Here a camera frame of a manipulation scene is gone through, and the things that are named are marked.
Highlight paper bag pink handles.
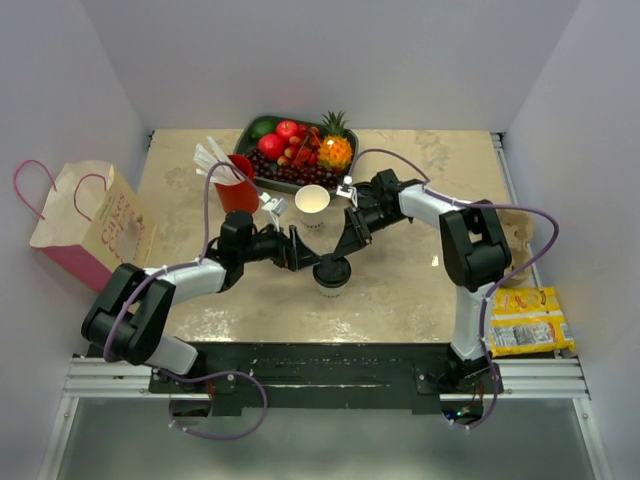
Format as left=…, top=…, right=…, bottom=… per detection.
left=13, top=160, right=157, bottom=292

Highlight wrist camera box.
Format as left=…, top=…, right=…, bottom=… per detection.
left=259, top=192, right=288, bottom=230
left=336, top=175, right=358, bottom=207

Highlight yellow snack bag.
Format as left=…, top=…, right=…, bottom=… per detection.
left=489, top=287, right=575, bottom=357

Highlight white paper coffee cup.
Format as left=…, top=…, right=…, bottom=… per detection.
left=316, top=278, right=348, bottom=298

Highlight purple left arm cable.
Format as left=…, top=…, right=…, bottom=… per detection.
left=102, top=160, right=269, bottom=441

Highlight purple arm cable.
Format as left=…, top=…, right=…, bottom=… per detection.
left=344, top=148, right=561, bottom=431
left=102, top=160, right=269, bottom=441

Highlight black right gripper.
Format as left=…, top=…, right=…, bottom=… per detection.
left=333, top=205, right=408, bottom=260

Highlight green lime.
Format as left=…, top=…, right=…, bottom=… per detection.
left=250, top=120, right=276, bottom=141

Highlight orange plastic pineapple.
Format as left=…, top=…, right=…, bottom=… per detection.
left=317, top=111, right=353, bottom=173

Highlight black coffee cup lid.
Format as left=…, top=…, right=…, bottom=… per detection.
left=351, top=182, right=377, bottom=208

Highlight red apple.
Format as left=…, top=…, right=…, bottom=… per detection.
left=257, top=133, right=285, bottom=161
left=275, top=120, right=298, bottom=143

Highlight aluminium frame rail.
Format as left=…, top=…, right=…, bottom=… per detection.
left=63, top=358, right=589, bottom=400

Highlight brown cardboard cup carrier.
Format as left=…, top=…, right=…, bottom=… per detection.
left=497, top=209, right=534, bottom=276

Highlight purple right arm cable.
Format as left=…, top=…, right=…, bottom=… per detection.
left=344, top=148, right=561, bottom=431

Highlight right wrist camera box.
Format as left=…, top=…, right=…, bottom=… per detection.
left=336, top=175, right=358, bottom=207

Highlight dark green fruit tray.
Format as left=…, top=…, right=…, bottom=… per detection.
left=234, top=113, right=358, bottom=195

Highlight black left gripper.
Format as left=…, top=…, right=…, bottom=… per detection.
left=239, top=219, right=321, bottom=271

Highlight dark red grape bunch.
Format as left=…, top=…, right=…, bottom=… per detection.
left=245, top=148, right=342, bottom=190

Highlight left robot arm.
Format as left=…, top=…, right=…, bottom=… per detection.
left=81, top=210, right=320, bottom=392

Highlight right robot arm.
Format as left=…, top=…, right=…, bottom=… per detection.
left=313, top=169, right=511, bottom=393

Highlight red plastic cup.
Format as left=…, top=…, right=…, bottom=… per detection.
left=214, top=154, right=259, bottom=214

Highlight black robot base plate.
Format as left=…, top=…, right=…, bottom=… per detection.
left=149, top=342, right=503, bottom=417

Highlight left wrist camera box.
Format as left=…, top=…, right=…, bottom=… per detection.
left=259, top=192, right=288, bottom=230

